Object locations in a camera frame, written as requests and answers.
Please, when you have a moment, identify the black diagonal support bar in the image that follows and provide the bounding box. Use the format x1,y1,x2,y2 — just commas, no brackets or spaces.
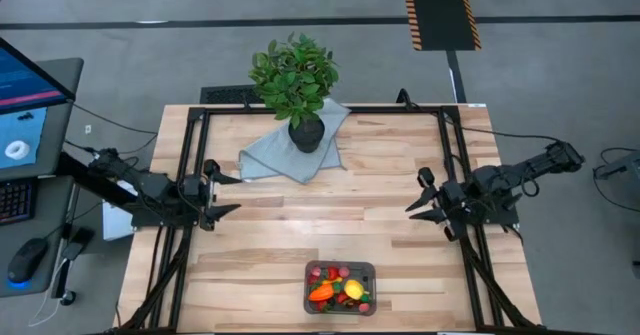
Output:
57,150,139,211

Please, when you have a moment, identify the yellow toy lemon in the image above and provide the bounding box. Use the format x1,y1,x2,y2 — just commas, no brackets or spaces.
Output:
343,278,370,301

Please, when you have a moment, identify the grey folded cloth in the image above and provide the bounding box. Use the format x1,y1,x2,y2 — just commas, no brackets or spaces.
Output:
237,98,352,185

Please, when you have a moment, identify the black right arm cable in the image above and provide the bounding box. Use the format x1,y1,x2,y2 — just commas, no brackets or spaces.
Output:
407,102,561,144

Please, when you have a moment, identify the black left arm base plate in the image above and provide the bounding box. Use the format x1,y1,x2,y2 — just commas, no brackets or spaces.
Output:
130,207,201,229

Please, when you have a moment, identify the black floor cable loop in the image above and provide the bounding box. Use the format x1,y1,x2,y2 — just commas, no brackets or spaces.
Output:
589,147,640,215

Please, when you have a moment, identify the black phone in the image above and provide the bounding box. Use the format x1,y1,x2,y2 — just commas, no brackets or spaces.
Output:
61,227,96,262

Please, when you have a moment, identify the green plant in black pot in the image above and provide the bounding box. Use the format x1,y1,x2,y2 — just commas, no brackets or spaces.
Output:
248,32,340,155

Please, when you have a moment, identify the black floor grate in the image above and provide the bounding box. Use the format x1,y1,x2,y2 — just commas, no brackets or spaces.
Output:
199,84,266,105

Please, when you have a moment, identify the white box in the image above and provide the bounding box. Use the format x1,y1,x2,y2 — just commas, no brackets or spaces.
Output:
101,179,137,242

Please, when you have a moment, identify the thin black monitor cable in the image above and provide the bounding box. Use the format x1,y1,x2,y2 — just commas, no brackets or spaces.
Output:
69,99,159,137
63,133,159,157

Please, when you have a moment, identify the grey side desk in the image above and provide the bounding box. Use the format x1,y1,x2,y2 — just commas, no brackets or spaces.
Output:
0,174,76,299

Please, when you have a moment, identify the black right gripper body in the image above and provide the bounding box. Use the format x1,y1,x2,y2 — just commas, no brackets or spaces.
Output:
417,166,471,243

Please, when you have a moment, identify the grey framed display screen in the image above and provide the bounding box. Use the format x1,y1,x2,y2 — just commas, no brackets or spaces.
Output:
0,57,85,182

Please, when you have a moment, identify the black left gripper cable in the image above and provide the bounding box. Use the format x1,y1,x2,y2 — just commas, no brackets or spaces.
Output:
173,177,202,215

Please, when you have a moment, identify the black framed computer monitor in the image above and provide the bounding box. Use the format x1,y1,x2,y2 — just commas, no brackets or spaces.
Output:
0,37,77,116

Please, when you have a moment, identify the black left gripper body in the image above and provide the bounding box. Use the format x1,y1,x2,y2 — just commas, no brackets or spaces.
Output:
178,158,222,232

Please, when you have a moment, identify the white cable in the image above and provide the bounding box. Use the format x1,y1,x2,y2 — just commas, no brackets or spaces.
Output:
28,257,69,328

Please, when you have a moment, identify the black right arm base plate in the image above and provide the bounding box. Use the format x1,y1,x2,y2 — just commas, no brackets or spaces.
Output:
446,184,521,226

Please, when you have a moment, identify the orange toy carrot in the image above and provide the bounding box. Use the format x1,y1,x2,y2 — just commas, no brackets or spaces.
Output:
307,283,335,303

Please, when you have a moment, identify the black computer mouse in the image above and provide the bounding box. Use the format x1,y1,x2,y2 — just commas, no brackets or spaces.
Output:
6,237,50,286

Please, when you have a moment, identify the black keyboard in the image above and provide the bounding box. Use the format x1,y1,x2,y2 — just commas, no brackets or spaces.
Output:
0,177,37,226

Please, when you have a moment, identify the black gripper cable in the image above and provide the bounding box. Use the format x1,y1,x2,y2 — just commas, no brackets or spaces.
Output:
173,177,202,215
518,173,542,199

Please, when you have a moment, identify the black aluminium table frame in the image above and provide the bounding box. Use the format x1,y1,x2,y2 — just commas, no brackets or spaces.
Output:
117,103,539,334

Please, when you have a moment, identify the black floor device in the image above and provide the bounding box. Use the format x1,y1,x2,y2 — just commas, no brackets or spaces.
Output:
592,147,640,181

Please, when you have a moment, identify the black hazard striped floor mat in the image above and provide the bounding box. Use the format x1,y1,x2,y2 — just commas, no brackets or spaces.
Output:
400,0,483,52

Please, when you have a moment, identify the clear grey tupperware container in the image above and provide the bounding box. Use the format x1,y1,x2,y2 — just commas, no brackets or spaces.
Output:
303,259,377,317

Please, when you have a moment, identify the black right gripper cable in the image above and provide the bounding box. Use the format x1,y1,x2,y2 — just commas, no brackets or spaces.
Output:
518,173,542,199

